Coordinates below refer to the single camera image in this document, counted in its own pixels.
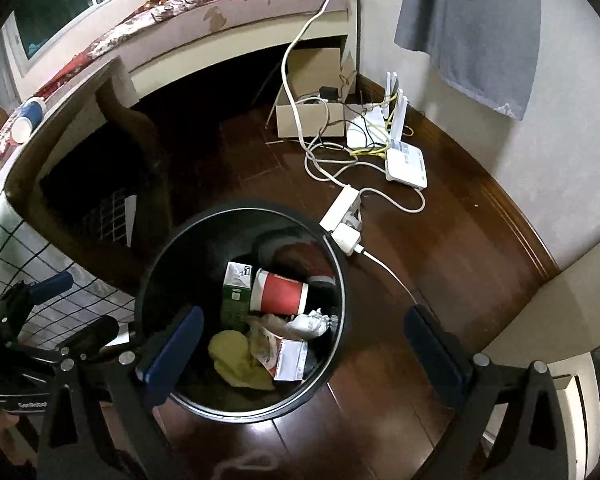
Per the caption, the white tissue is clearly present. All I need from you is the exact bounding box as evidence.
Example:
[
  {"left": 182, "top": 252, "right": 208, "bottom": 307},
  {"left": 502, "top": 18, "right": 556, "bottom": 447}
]
[{"left": 286, "top": 308, "right": 342, "bottom": 340}]

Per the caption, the black trash bin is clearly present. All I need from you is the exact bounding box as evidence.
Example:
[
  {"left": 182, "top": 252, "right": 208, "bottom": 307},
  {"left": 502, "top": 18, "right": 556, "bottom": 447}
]
[{"left": 135, "top": 199, "right": 350, "bottom": 420}]

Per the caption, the red paper cup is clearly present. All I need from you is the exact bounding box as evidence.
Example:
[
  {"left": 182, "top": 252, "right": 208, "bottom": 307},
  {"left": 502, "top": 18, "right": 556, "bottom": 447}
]
[{"left": 249, "top": 268, "right": 310, "bottom": 317}]

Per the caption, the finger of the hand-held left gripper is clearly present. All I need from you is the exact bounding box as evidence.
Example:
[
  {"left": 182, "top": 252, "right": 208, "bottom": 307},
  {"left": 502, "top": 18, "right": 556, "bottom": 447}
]
[
  {"left": 0, "top": 271, "right": 75, "bottom": 321},
  {"left": 55, "top": 315, "right": 121, "bottom": 361}
]

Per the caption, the window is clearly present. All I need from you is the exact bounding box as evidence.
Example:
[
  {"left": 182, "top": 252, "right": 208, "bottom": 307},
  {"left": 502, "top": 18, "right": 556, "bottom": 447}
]
[{"left": 10, "top": 0, "right": 186, "bottom": 63}]

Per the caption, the thick white power cable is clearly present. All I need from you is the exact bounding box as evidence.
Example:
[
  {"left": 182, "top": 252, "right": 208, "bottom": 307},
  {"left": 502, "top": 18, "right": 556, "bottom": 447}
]
[{"left": 280, "top": 0, "right": 426, "bottom": 213}]

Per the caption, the yellow network cable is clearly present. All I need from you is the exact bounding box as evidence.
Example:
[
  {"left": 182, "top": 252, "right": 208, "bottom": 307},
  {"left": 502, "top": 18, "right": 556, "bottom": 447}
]
[{"left": 350, "top": 105, "right": 406, "bottom": 157}]

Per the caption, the bed with floral sheet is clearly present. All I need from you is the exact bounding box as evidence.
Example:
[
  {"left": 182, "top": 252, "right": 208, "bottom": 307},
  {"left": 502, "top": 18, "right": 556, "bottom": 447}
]
[{"left": 0, "top": 0, "right": 358, "bottom": 181}]

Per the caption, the white charger plug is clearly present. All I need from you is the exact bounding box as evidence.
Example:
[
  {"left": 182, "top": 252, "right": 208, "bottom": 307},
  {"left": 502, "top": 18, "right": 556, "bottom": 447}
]
[{"left": 331, "top": 224, "right": 365, "bottom": 257}]

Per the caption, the flat white router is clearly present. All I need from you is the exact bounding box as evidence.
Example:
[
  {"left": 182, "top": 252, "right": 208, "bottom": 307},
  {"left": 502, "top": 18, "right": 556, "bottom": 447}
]
[{"left": 384, "top": 140, "right": 428, "bottom": 191}]

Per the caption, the grey hanging garment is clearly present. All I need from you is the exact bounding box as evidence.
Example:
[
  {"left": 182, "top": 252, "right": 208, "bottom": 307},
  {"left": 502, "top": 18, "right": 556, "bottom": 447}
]
[{"left": 394, "top": 0, "right": 543, "bottom": 121}]

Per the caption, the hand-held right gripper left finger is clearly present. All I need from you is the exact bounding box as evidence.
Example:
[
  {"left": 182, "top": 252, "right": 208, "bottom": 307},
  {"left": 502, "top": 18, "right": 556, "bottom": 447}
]
[{"left": 37, "top": 305, "right": 206, "bottom": 480}]

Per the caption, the wooden chair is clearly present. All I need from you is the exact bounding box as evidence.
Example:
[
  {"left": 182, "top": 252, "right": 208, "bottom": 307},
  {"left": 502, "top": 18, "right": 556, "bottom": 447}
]
[{"left": 4, "top": 57, "right": 176, "bottom": 292}]

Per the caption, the green and white carton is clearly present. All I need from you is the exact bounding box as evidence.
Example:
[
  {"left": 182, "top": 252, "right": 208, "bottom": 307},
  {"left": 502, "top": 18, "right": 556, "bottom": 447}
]
[{"left": 221, "top": 261, "right": 257, "bottom": 332}]

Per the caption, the small pink white box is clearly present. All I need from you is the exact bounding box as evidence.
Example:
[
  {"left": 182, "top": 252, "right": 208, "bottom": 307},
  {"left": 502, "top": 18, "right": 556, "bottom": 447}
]
[{"left": 272, "top": 338, "right": 309, "bottom": 382}]

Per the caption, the white power strip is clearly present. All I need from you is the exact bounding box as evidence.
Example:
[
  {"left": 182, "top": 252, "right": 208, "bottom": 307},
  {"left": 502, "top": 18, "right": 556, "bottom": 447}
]
[{"left": 320, "top": 185, "right": 363, "bottom": 233}]

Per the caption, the white router with antennas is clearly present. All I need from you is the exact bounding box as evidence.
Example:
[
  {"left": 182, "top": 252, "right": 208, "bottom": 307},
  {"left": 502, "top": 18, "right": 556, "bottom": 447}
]
[{"left": 346, "top": 71, "right": 411, "bottom": 150}]

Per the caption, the blue paper cup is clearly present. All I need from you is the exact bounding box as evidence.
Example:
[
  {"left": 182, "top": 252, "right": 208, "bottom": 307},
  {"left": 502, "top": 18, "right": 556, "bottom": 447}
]
[{"left": 9, "top": 97, "right": 47, "bottom": 145}]

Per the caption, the cardboard box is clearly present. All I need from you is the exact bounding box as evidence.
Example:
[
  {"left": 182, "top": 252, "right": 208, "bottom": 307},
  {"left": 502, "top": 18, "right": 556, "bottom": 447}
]
[{"left": 275, "top": 47, "right": 357, "bottom": 140}]

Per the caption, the grey curtain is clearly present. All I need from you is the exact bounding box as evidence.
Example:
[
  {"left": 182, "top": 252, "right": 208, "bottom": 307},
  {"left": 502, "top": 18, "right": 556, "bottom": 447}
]
[{"left": 0, "top": 35, "right": 21, "bottom": 106}]

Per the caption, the yellow cloth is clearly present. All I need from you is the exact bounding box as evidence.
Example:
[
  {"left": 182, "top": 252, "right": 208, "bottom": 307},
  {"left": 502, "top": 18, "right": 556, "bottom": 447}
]
[{"left": 207, "top": 330, "right": 276, "bottom": 392}]

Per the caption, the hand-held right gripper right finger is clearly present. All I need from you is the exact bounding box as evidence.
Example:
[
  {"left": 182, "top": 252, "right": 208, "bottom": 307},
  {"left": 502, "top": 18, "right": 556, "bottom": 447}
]
[{"left": 402, "top": 304, "right": 581, "bottom": 480}]

